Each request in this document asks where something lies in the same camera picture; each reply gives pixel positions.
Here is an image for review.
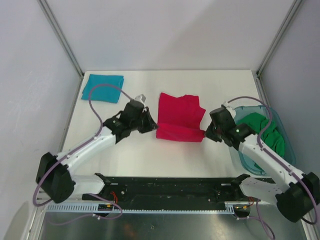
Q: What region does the left aluminium frame post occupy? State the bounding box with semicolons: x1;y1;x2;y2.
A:
37;0;84;78

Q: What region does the right aluminium frame post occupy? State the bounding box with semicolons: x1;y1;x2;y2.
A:
257;0;305;76

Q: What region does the translucent blue plastic bin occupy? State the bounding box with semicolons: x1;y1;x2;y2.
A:
234;105;296;177

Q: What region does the green t shirt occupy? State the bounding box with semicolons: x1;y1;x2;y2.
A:
237;112;286;158

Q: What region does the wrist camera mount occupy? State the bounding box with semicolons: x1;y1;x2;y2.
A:
134;94;146;104
222;101;236;118

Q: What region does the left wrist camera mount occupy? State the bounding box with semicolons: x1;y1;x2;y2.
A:
134;94;146;104

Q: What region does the red t shirt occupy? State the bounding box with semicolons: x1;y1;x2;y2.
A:
156;92;206;143

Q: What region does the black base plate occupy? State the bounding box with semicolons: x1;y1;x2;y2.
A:
96;176;253;202

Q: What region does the white slotted cable duct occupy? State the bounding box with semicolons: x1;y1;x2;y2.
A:
46;202;235;215

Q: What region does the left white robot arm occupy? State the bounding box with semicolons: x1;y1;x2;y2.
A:
35;100;158;204

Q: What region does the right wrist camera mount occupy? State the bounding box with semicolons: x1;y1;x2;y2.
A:
222;101;236;118

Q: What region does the folded teal t shirt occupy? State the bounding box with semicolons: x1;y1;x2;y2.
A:
81;74;124;104

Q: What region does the aluminium frame post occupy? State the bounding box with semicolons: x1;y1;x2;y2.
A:
37;0;84;78
257;0;305;76

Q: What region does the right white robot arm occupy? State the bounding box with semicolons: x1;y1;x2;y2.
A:
205;105;320;223

